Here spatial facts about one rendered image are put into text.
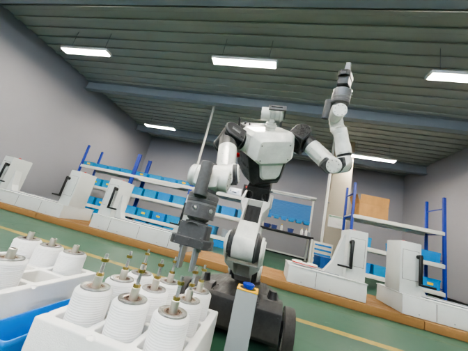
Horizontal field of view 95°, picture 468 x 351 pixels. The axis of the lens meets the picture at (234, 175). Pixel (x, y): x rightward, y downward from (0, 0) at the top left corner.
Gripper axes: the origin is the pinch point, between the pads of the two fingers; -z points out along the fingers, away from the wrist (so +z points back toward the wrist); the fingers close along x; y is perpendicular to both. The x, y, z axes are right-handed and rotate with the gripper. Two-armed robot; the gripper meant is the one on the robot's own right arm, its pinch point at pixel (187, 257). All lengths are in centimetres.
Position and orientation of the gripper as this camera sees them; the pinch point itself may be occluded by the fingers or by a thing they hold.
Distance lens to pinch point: 64.1
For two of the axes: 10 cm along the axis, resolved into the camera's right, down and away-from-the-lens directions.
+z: 2.3, -9.5, 2.4
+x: -9.5, -1.6, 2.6
